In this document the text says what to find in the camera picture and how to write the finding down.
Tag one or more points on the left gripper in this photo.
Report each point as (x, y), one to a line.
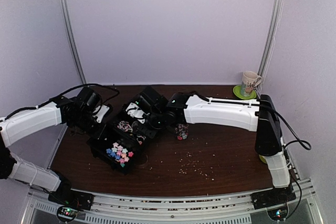
(101, 132)

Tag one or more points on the black three-compartment candy bin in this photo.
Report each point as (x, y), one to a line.
(113, 134)

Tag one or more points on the clear plastic jar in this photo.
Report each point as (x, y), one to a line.
(181, 131)

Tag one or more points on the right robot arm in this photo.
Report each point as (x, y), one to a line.
(156, 112)

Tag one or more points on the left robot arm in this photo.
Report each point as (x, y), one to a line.
(85, 112)

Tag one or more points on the star candies pile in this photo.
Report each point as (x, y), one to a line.
(122, 155)

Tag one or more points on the swirl lollipops pile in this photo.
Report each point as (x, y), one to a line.
(132, 131)

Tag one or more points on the clear jar lid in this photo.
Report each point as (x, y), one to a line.
(145, 161)

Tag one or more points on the green saucer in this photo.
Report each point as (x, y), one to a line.
(240, 92)

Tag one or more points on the cream patterned mug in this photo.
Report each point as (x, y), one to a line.
(251, 79)

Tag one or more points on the green bowl with red lid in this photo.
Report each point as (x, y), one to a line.
(262, 159)

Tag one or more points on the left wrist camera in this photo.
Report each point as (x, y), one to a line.
(100, 112)

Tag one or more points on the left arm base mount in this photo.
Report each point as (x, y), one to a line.
(71, 202)

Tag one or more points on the front aluminium rail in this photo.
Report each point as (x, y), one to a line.
(227, 208)

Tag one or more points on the left aluminium frame post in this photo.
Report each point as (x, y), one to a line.
(71, 41)

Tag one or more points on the aluminium frame post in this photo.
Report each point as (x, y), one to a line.
(71, 41)
(270, 40)

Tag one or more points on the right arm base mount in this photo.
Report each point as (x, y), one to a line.
(275, 201)

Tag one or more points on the right aluminium frame post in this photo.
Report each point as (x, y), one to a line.
(270, 40)

